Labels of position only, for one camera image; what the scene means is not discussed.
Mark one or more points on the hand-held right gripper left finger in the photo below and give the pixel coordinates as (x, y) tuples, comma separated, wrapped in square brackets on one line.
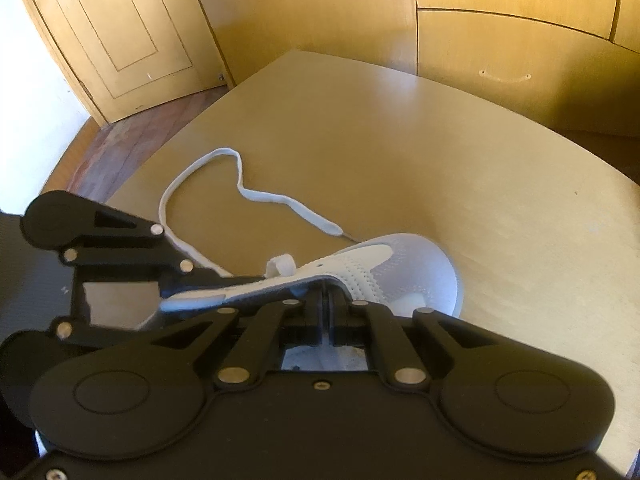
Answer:
[(317, 315)]

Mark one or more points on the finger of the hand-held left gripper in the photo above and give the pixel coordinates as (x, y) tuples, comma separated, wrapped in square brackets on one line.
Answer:
[(200, 285), (100, 330)]

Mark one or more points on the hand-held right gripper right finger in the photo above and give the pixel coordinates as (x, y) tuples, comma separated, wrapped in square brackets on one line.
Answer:
[(334, 315)]

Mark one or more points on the white shoe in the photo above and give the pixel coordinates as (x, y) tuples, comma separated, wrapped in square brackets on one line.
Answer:
[(400, 270)]

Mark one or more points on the white shoelace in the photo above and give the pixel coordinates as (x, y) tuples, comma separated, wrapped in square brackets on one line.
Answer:
[(240, 180)]

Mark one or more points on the wooden door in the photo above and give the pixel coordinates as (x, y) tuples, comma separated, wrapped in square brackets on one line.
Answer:
[(125, 35)]

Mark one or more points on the wooden wardrobe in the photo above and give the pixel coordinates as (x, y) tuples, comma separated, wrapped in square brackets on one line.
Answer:
[(450, 20)]

